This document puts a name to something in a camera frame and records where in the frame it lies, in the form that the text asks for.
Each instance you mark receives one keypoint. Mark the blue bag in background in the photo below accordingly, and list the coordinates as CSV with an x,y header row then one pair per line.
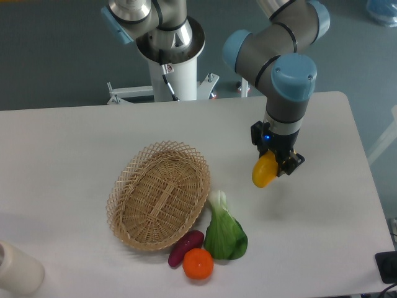
x,y
382,11

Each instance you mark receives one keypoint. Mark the orange tangerine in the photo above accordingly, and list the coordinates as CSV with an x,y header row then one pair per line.
x,y
198,264

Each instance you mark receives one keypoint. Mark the purple sweet potato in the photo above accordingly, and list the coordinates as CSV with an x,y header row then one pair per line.
x,y
192,239

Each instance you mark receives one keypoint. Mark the white table leg frame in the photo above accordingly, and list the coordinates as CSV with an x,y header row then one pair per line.
x,y
383,141

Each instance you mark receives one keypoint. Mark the yellow mango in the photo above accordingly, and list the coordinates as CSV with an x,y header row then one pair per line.
x,y
265,170

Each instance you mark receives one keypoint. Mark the green bok choy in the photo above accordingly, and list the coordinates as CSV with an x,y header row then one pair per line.
x,y
225,238

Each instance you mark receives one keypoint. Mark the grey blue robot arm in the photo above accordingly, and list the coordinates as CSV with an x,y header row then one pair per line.
x,y
270,61

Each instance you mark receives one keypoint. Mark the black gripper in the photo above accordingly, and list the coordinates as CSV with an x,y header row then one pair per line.
x,y
282,146

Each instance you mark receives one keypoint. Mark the cream cylindrical bottle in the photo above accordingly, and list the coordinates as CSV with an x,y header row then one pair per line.
x,y
21,273

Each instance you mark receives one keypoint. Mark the woven wicker basket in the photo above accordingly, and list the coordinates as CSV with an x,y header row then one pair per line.
x,y
158,196

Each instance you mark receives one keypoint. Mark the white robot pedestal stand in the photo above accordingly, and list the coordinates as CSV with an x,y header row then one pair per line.
x,y
172,62

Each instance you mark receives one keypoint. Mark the black device at edge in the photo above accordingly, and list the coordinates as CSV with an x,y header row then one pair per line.
x,y
386,264

